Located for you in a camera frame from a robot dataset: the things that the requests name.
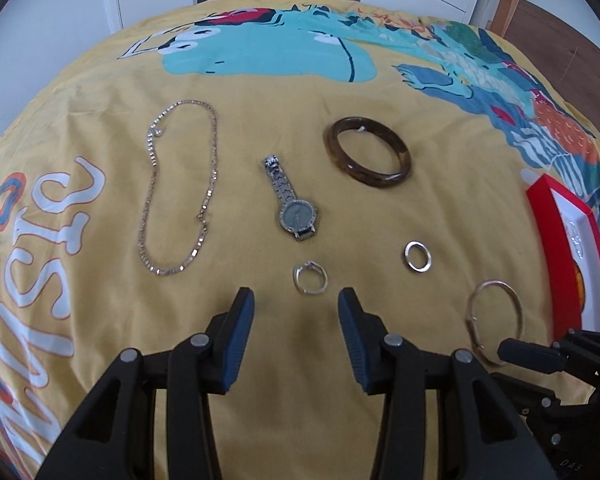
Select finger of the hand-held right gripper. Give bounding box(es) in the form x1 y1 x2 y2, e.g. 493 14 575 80
490 373 556 413
497 338 567 374

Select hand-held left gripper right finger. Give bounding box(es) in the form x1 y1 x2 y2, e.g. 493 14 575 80
337 287 562 480

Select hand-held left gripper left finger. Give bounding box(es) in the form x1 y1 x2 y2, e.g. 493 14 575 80
36 287 256 480

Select thin silver bangle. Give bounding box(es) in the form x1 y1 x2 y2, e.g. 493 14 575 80
466 280 524 367

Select orange jewelry piece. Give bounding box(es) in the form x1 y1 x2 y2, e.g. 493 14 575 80
574 264 589 306

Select red and white jewelry tray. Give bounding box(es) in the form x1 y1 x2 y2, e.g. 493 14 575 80
525 174 600 336

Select silver earrings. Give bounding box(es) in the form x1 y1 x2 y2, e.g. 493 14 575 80
566 224 587 257

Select silver wristwatch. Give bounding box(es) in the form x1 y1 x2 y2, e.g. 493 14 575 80
262 155 319 241

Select brown glossy bangle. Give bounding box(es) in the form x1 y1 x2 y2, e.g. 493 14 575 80
323 116 413 189

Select yellow printed blanket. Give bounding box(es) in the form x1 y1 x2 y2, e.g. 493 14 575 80
0 0 600 480

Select silver ring with stone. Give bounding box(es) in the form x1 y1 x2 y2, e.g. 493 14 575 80
293 261 327 295

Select plain silver ring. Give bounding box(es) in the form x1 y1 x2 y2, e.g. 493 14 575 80
404 241 432 273

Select silver chain necklace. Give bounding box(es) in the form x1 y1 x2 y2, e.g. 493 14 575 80
137 100 219 277

